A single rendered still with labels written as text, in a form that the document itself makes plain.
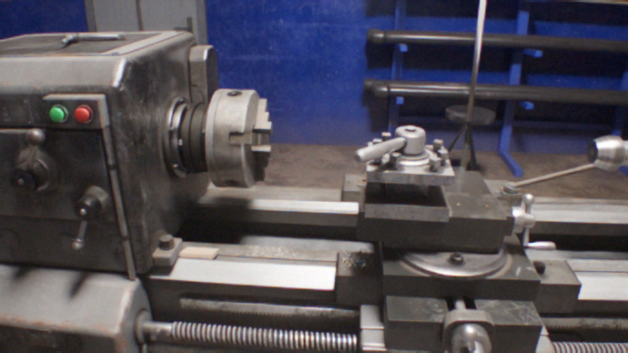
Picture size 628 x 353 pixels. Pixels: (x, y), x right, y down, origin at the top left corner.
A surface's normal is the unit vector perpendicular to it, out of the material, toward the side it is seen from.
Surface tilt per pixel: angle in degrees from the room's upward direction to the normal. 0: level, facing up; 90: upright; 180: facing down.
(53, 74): 45
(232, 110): 38
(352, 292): 90
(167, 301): 90
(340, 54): 90
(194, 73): 90
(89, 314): 32
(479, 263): 0
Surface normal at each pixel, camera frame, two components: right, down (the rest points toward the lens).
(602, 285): -0.05, -0.51
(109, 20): -0.09, 0.40
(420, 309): 0.00, -0.91
